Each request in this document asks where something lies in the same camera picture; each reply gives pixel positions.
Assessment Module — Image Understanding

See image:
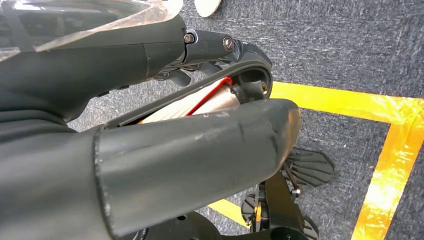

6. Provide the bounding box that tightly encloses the yellow floor tape strip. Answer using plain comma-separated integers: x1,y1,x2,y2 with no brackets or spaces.
350,114,424,240
269,81,424,126
206,198,253,230

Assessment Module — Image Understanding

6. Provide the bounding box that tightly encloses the black ribbed foot pad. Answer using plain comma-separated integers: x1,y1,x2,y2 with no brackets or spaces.
240,196,261,227
284,147,335,188
303,215,320,240

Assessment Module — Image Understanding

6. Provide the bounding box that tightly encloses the black round base disc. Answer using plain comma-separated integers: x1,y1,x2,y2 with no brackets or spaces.
132,211,233,240

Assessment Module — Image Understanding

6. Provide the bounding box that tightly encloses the white round disc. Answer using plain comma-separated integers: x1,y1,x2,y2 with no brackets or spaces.
193,0,222,18

